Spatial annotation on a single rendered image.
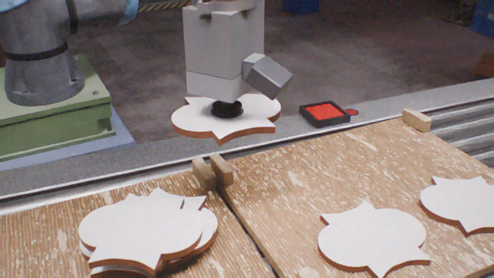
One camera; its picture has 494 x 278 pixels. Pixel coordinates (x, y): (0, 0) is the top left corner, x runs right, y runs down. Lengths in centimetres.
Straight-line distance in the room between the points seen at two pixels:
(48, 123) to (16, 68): 12
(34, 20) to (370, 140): 64
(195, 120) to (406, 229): 30
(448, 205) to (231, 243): 31
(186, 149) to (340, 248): 36
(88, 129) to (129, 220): 43
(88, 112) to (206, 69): 47
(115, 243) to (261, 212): 21
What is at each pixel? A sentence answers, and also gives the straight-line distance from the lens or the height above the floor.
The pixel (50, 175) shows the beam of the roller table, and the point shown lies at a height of 92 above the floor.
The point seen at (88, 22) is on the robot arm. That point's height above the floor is 110.
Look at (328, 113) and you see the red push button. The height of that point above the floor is 93.
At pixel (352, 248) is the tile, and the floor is 95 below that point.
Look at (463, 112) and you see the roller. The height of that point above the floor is 92.
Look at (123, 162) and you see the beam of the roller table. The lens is 81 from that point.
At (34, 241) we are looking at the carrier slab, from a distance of 66.
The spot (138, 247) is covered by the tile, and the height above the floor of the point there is 98.
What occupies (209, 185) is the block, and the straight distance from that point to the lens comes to 68.
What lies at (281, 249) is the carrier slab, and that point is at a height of 94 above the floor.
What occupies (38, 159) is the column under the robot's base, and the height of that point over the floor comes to 87.
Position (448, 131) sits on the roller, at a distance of 96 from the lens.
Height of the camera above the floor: 134
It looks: 29 degrees down
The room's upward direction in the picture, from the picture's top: straight up
